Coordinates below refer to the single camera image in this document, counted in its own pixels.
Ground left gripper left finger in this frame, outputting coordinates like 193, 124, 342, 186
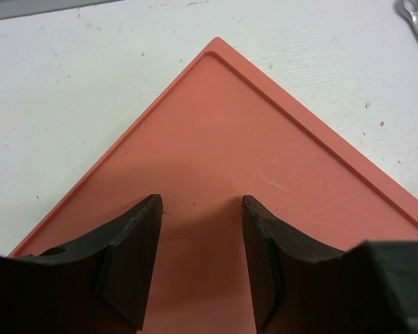
0, 194, 163, 333

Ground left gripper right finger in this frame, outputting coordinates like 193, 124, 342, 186
241, 196, 418, 333

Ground orange drawer box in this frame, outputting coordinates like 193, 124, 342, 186
13, 38, 418, 333

